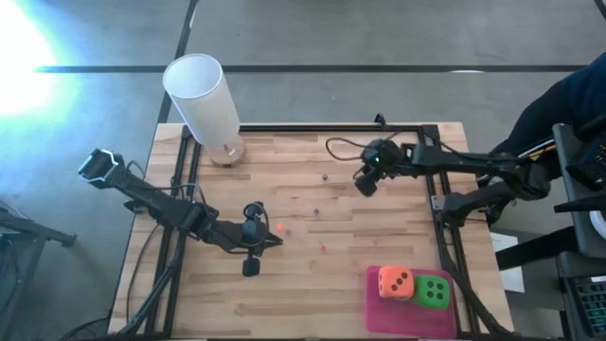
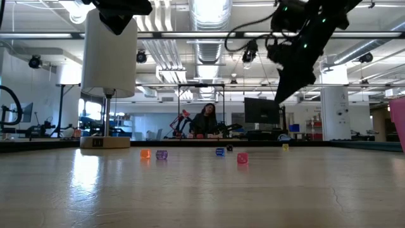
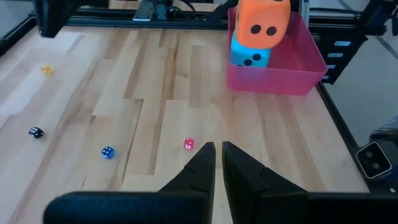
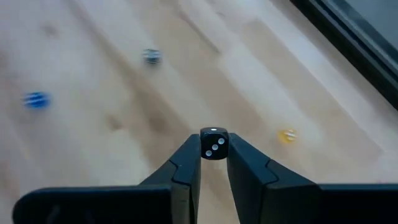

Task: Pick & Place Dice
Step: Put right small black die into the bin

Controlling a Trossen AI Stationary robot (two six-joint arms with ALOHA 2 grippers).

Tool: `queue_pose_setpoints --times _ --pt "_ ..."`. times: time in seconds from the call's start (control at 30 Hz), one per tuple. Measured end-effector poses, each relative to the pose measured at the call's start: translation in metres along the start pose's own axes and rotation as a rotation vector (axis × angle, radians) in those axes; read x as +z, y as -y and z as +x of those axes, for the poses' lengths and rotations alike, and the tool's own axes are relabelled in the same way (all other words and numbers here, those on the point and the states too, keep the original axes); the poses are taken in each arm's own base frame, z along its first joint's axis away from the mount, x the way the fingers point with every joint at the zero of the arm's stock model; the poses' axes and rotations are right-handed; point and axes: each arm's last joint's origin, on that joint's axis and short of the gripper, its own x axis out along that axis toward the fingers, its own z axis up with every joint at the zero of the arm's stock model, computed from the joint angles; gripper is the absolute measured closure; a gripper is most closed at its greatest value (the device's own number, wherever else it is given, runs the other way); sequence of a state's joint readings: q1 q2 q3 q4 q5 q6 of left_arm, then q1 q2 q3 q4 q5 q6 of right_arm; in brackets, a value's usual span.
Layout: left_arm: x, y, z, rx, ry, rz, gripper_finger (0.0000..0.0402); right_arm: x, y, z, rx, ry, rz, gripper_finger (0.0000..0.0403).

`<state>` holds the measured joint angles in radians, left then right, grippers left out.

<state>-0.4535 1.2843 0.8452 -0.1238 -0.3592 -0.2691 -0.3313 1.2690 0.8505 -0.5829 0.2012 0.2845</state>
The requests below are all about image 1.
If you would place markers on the black stand leg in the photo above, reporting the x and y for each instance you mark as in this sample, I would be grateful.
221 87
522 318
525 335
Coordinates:
33 226

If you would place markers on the white shade wooden table lamp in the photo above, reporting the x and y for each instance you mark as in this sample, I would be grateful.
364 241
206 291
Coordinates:
203 99

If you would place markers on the black furniture leg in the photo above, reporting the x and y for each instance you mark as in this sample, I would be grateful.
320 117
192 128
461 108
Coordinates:
535 248

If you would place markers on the large green foam die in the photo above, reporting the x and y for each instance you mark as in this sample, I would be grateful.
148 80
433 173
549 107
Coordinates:
433 290

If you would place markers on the grey metal mounting plate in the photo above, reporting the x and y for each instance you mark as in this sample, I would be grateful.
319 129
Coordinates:
436 203

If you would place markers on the white paper sheet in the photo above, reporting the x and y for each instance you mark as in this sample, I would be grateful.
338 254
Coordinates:
513 279

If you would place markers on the black frame clamp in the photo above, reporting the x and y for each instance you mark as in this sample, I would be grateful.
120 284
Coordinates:
380 120

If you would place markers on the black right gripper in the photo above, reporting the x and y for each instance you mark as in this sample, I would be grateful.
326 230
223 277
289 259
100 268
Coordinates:
383 156

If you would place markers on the large orange foam die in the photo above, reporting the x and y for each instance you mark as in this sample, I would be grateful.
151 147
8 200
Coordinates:
388 274

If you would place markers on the dark grey side table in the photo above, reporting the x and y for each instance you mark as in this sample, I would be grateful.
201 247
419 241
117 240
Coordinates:
580 222

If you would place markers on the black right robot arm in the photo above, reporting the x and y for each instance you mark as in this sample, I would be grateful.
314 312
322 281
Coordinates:
464 161

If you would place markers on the person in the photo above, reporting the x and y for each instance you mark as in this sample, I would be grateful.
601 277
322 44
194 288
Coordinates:
568 99

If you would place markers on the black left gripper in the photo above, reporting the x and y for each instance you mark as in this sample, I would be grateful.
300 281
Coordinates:
241 237

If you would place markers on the black keyboard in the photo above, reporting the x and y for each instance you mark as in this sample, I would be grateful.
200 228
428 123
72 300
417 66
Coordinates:
589 303

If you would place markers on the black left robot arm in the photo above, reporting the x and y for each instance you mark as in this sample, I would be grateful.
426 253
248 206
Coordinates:
161 208

